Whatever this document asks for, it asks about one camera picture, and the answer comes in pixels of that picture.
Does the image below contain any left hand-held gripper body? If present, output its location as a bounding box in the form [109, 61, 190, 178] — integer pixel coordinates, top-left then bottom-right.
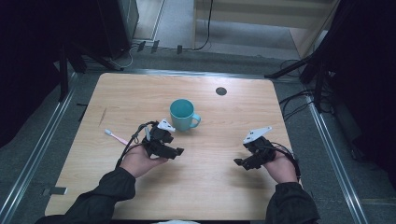
[141, 119, 177, 159]

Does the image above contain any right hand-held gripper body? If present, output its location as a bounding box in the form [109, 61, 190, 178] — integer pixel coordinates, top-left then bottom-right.
[242, 125, 278, 171]

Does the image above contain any teal mug cup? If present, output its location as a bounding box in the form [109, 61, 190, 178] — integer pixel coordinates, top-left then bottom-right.
[169, 98, 202, 133]

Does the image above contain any pink toothbrush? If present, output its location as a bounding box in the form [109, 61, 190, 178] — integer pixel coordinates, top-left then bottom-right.
[104, 129, 131, 147]

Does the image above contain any person's left hand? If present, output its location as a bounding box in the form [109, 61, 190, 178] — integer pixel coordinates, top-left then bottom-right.
[119, 143, 169, 179]

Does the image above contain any person's right hand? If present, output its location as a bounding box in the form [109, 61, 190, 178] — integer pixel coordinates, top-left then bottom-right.
[262, 150, 299, 185]

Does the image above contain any black metal stand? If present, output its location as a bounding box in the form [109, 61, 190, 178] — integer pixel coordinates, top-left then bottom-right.
[57, 43, 124, 104]
[264, 52, 331, 114]

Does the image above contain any dark cabinet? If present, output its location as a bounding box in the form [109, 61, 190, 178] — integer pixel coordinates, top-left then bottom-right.
[94, 0, 140, 61]

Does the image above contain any light wooden furniture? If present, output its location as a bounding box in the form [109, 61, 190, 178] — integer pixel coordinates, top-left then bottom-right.
[191, 0, 342, 60]

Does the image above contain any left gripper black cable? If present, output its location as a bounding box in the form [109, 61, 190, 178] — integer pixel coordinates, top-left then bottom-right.
[115, 120, 159, 170]

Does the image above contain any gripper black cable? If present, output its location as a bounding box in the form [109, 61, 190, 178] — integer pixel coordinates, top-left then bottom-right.
[115, 120, 159, 170]
[270, 141, 302, 182]

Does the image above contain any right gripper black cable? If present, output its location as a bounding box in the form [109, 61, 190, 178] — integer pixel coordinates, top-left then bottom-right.
[270, 141, 302, 182]

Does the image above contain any black floor cables bundle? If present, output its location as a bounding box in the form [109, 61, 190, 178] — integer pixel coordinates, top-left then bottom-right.
[278, 59, 335, 123]

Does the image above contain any aluminium floor rail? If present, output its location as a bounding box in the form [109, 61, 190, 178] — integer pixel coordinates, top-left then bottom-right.
[306, 92, 371, 224]
[0, 72, 78, 224]
[122, 68, 309, 81]

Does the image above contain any white floor cable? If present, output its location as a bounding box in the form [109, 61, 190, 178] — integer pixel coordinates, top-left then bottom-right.
[106, 43, 139, 70]

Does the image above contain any black hanging cable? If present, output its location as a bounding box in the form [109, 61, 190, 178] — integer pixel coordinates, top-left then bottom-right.
[181, 0, 215, 52]

